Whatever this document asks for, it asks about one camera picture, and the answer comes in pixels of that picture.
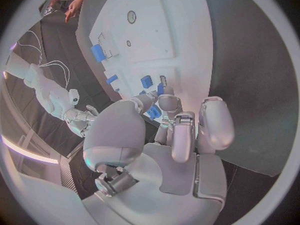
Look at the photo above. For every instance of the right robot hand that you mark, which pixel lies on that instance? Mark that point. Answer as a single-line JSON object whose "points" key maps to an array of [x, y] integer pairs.
{"points": [[79, 123]]}

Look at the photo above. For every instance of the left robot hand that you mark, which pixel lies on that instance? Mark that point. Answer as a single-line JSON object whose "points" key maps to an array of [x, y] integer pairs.
{"points": [[164, 172]]}

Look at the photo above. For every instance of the blue long cylinder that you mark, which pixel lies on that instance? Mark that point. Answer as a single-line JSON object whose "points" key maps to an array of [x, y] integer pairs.
{"points": [[111, 79]]}

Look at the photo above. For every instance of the blue gear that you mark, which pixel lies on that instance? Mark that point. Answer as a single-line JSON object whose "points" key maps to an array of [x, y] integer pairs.
{"points": [[154, 112]]}

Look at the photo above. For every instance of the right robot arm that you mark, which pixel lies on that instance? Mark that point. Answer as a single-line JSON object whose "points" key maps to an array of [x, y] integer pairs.
{"points": [[46, 91]]}

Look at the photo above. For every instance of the white task board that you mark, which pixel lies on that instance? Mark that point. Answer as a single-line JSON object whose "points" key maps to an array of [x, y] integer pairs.
{"points": [[152, 31]]}

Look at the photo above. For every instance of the small blue peg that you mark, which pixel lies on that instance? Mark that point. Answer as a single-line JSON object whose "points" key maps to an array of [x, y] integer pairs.
{"points": [[117, 90], [142, 92]]}

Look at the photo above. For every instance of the blue rectangular block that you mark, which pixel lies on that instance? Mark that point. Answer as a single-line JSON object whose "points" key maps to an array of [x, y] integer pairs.
{"points": [[98, 52]]}

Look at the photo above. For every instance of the blue ribbed block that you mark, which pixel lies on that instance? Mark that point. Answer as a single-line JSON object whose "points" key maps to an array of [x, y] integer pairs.
{"points": [[147, 82]]}

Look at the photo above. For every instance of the blue plug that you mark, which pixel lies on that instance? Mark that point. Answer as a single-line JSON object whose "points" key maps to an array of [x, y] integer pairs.
{"points": [[160, 89]]}

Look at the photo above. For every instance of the person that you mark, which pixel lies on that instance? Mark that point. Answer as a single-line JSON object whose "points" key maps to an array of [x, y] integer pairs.
{"points": [[72, 7]]}

